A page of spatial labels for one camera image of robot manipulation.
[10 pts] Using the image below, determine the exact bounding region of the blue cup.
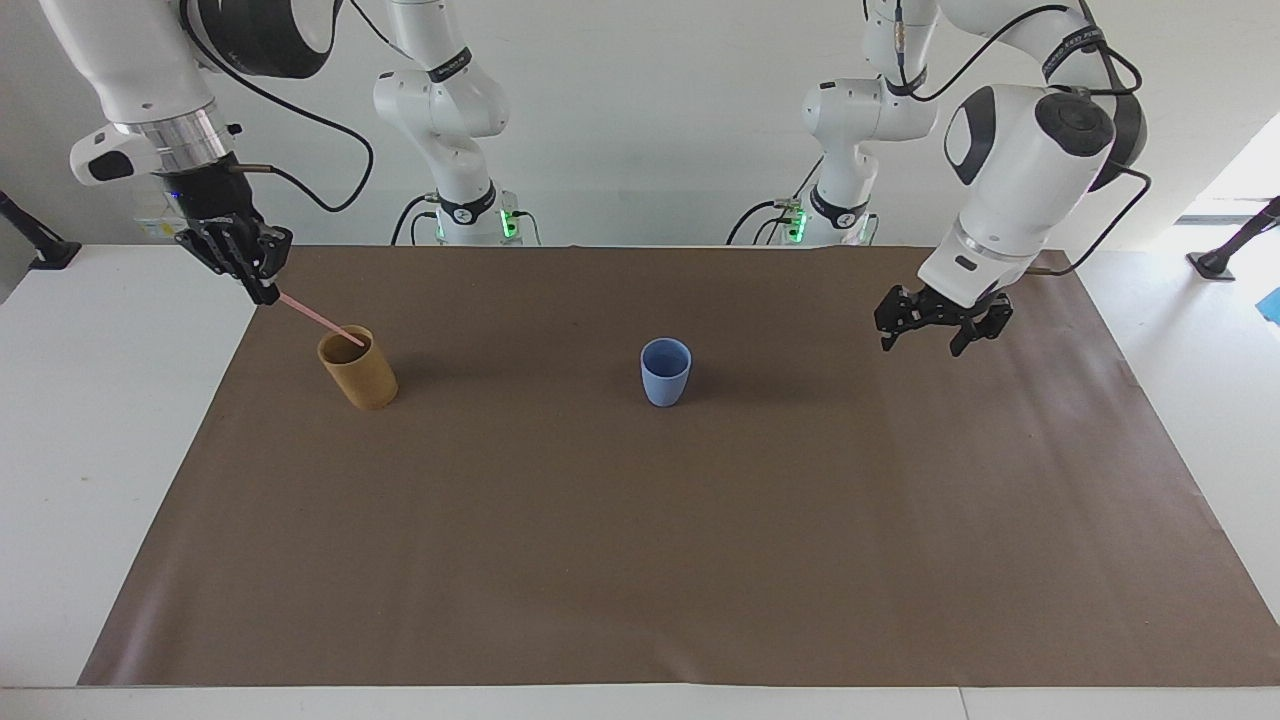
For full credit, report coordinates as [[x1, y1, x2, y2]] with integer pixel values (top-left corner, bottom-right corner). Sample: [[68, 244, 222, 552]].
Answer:
[[640, 337, 694, 409]]

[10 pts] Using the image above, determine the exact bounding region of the tan cylindrical cup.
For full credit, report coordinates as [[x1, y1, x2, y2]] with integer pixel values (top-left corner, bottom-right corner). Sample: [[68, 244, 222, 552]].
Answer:
[[317, 324, 400, 412]]

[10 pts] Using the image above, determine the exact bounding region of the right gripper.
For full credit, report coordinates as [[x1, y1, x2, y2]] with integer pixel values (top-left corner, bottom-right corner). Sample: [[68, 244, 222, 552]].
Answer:
[[152, 152, 294, 306]]

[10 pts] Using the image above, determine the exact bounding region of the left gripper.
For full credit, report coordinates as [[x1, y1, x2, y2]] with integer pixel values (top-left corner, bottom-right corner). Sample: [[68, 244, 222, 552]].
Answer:
[[874, 284, 1015, 359]]

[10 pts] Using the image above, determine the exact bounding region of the black cable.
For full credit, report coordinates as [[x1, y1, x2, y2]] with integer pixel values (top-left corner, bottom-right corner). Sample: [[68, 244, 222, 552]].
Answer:
[[726, 158, 825, 247], [390, 194, 442, 247], [1030, 163, 1154, 277], [179, 0, 376, 214], [892, 0, 1079, 103]]

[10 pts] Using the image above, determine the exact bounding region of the black stand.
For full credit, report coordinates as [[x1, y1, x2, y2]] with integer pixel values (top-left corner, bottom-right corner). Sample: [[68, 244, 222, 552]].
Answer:
[[1186, 196, 1280, 282], [0, 189, 83, 272]]

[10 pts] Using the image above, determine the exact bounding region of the pink chopstick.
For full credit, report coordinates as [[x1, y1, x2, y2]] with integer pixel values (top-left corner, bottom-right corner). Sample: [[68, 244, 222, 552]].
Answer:
[[277, 292, 367, 348]]

